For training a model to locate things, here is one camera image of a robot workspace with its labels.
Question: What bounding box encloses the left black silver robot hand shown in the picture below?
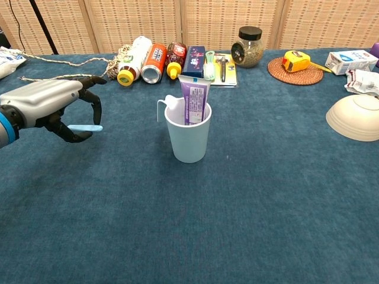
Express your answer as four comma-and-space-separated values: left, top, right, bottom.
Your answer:
0, 75, 108, 144

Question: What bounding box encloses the light blue toothbrush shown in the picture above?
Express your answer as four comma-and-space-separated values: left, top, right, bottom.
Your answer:
67, 124, 104, 133

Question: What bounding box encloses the purple white toothpaste tube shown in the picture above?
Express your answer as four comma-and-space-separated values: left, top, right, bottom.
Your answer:
178, 74, 212, 126

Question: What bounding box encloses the white plastic cup with handle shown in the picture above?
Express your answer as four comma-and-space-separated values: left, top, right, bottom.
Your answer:
156, 94, 213, 164

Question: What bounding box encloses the white printed cloth bag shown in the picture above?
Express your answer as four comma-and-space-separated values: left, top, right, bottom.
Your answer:
0, 46, 27, 80

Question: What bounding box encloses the black tripod stand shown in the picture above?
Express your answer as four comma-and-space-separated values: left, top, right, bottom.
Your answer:
29, 0, 59, 55

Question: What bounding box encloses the white bottle yellow cap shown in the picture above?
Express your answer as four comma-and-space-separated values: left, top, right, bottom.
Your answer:
117, 35, 153, 87

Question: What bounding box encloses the orange drink can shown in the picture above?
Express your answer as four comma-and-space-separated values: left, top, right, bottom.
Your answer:
140, 43, 168, 84

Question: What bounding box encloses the dark bottle red label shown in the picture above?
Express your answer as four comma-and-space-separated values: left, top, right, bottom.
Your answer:
164, 41, 188, 80

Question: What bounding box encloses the dark blue carton box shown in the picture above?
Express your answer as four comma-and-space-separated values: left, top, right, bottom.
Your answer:
181, 45, 206, 79

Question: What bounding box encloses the green white brush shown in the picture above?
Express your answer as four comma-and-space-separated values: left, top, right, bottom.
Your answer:
203, 50, 216, 82

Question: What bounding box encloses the black razor blister pack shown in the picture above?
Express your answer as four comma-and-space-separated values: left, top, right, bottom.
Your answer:
210, 53, 238, 87

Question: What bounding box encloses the bamboo folding screen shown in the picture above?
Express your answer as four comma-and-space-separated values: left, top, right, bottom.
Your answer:
0, 0, 379, 56

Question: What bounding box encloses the blue table cloth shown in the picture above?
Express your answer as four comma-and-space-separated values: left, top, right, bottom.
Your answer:
0, 49, 379, 284

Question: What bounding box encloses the glass jar black lid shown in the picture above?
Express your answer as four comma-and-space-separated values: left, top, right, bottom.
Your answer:
231, 25, 265, 69

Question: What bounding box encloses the round woven brown coaster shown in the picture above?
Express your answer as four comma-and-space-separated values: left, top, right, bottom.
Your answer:
267, 56, 324, 86

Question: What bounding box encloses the yellow tape measure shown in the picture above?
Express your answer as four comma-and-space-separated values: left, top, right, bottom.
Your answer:
281, 50, 333, 73

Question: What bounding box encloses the white blue milk carton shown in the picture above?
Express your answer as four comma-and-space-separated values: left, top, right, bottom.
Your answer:
325, 49, 379, 76

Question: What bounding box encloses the white upturned bowl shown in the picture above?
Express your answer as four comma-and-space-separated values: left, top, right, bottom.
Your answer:
325, 94, 379, 142

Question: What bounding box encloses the crumpled white packet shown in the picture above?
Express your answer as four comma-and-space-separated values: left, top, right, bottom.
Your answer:
344, 69, 379, 99

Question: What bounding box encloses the black hanging cable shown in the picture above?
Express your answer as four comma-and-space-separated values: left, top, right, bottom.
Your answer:
8, 0, 26, 54

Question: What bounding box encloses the beige twisted rope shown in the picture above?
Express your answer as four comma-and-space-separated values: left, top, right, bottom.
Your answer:
17, 44, 133, 82

